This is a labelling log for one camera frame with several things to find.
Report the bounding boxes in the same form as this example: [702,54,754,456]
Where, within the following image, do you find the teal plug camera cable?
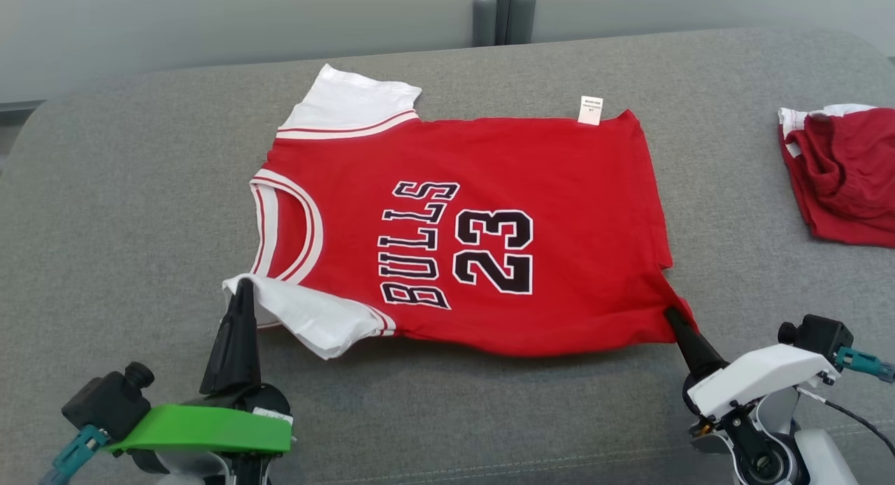
[836,347,895,384]
[38,424,109,485]

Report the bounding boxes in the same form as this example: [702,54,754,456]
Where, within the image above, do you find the teal plug right camera cable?
[836,347,895,384]

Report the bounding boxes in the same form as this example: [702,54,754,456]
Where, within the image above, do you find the red Bulls 23 jersey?
[222,64,699,360]

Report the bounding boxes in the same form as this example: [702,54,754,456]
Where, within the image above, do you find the teal plug left camera cable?
[38,424,109,485]

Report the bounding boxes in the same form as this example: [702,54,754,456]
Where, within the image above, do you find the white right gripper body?
[684,344,838,420]

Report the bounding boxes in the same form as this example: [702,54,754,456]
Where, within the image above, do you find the red shorts with white stripe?
[778,104,895,248]

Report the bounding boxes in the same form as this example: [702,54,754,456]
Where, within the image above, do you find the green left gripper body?
[105,384,293,454]

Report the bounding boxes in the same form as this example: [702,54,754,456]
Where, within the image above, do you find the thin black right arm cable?
[797,387,895,458]

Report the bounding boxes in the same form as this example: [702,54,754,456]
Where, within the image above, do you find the grey fabric sofa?
[0,27,895,485]

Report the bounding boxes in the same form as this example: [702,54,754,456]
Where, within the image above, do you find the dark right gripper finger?
[664,307,728,381]

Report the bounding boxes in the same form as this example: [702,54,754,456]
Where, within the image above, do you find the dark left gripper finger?
[199,277,262,395]

